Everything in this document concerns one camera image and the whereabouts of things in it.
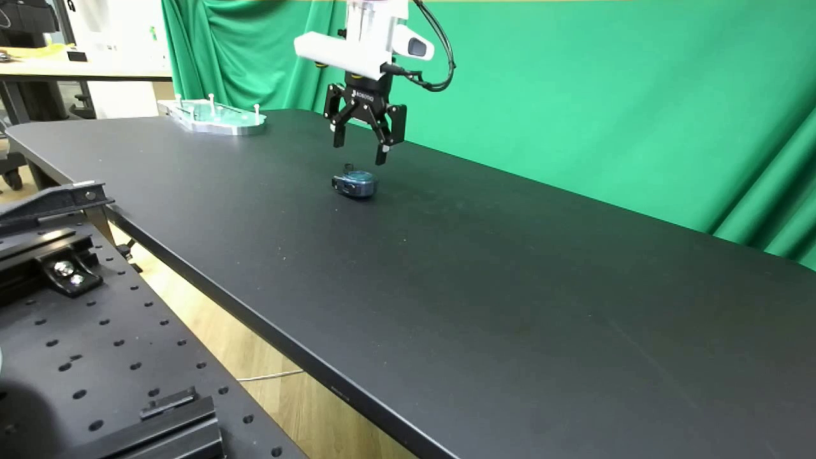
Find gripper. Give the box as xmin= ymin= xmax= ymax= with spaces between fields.
xmin=323 ymin=71 xmax=408 ymax=166

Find black measuring tape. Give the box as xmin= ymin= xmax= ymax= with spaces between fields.
xmin=331 ymin=164 xmax=379 ymax=200

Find metal plate with white pegs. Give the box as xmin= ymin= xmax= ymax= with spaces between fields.
xmin=157 ymin=93 xmax=268 ymax=137

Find green curtain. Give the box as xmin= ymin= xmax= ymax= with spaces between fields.
xmin=161 ymin=0 xmax=816 ymax=272

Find wooden desk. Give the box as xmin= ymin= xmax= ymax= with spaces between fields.
xmin=0 ymin=45 xmax=174 ymax=126

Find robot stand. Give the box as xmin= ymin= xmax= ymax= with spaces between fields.
xmin=0 ymin=181 xmax=307 ymax=459

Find black chair base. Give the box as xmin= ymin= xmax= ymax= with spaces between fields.
xmin=0 ymin=152 xmax=26 ymax=193

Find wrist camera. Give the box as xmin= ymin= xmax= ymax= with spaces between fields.
xmin=294 ymin=31 xmax=391 ymax=81

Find white cable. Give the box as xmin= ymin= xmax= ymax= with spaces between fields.
xmin=237 ymin=368 xmax=306 ymax=384

